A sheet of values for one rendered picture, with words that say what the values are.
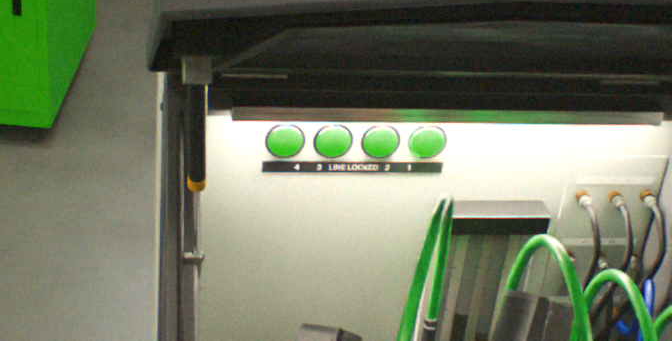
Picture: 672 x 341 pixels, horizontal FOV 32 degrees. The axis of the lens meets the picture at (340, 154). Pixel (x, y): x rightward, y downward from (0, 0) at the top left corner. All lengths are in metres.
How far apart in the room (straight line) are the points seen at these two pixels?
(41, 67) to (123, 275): 0.79
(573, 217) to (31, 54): 2.54
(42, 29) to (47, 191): 0.51
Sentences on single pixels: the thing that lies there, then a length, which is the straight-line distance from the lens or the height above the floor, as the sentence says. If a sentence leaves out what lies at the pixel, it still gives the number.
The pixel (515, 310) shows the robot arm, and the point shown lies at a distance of 1.14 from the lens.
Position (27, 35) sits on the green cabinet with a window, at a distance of 3.85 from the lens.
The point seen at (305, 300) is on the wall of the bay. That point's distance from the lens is 1.61.
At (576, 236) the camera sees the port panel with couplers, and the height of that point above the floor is 1.23.
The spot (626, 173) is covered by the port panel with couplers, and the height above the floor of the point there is 1.33.
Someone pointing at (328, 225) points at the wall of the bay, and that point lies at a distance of 1.53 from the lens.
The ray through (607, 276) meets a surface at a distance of 1.39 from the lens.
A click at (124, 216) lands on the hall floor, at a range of 3.71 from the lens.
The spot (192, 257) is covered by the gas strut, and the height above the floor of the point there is 1.32.
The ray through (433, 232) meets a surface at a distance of 1.22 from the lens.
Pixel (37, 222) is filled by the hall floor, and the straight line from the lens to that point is 3.69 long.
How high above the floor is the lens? 2.13
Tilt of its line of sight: 32 degrees down
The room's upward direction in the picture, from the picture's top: 6 degrees clockwise
